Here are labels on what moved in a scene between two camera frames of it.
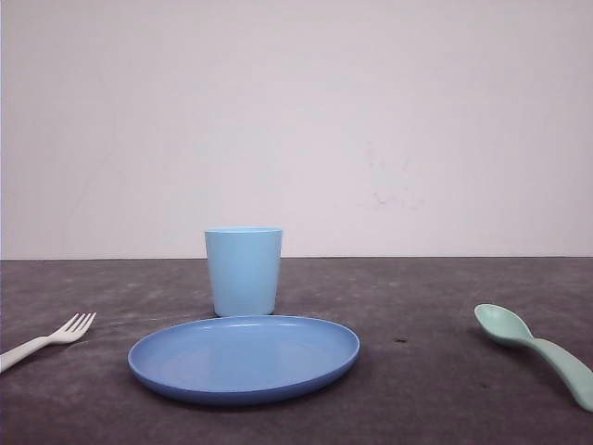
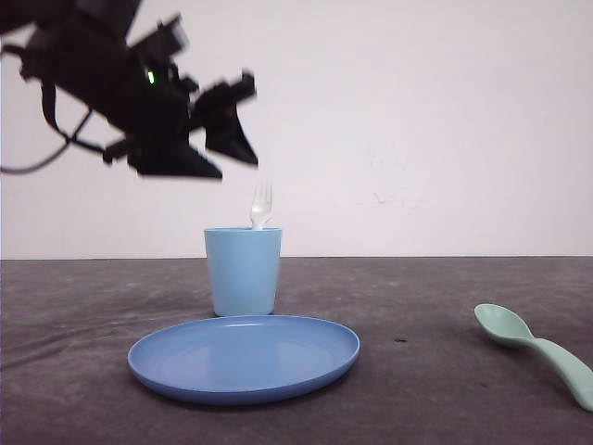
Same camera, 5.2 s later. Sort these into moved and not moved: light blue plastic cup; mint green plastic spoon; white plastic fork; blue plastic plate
Moved: white plastic fork
Not moved: light blue plastic cup; blue plastic plate; mint green plastic spoon
